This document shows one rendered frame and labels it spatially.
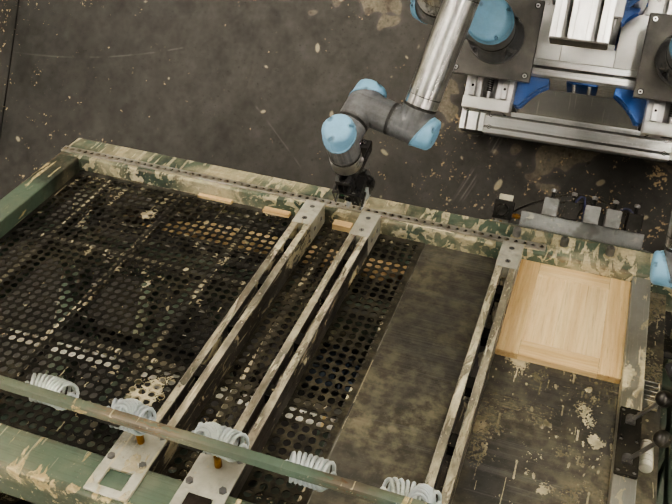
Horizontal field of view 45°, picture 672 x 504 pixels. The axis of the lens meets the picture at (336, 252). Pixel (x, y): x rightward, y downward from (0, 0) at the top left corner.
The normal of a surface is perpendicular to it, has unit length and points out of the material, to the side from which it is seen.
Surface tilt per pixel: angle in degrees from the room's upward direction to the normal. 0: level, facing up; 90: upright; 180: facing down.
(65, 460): 57
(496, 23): 7
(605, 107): 0
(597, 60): 0
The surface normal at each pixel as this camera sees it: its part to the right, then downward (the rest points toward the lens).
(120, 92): -0.28, 0.04
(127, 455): 0.01, -0.80
